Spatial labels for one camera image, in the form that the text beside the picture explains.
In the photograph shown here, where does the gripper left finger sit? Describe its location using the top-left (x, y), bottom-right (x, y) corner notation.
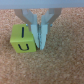
top-left (14, 8), bottom-right (43, 50)

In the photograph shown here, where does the yellow block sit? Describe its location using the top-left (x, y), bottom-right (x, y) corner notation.
top-left (9, 23), bottom-right (38, 53)

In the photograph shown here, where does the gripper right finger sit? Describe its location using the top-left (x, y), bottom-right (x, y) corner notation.
top-left (39, 8), bottom-right (62, 51)

